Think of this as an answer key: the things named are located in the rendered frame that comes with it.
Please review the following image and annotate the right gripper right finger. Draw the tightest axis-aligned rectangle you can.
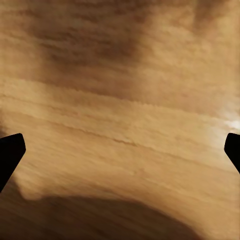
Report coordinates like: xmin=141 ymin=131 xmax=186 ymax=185
xmin=224 ymin=132 xmax=240 ymax=173

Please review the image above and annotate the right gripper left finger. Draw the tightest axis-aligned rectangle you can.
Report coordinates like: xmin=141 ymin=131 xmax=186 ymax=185
xmin=0 ymin=133 xmax=26 ymax=193

